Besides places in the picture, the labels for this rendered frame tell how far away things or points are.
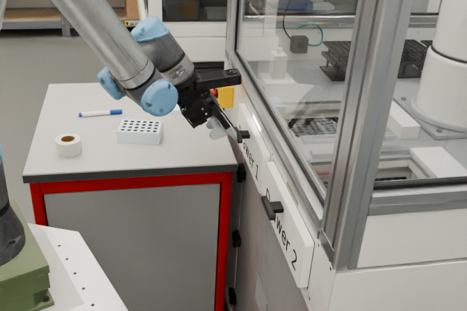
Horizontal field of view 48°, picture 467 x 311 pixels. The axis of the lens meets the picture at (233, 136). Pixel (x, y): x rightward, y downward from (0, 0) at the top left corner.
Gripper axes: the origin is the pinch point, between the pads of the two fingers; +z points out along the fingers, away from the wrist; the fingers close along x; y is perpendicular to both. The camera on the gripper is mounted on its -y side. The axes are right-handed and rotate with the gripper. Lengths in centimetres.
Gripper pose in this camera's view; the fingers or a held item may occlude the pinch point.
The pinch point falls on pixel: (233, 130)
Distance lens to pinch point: 133.1
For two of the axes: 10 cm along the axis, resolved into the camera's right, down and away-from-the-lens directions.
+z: 5.2, 7.0, 5.0
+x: 1.9, 4.7, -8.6
